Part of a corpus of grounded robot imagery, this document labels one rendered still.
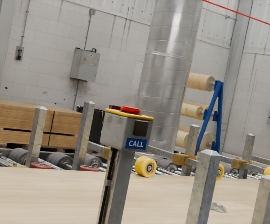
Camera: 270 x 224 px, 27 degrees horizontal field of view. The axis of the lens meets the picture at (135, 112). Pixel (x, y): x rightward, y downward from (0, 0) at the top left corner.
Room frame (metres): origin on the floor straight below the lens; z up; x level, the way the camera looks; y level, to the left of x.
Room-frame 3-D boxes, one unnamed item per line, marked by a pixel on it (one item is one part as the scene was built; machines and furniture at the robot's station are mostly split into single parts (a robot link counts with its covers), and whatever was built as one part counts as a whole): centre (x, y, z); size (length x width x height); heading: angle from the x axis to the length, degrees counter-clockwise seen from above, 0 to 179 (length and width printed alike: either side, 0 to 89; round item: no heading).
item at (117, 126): (1.09, 0.01, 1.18); 0.07 x 0.07 x 0.08; 41
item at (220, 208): (1.93, -0.34, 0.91); 0.09 x 0.07 x 0.02; 68
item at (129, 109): (1.09, 0.01, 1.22); 0.04 x 0.04 x 0.02
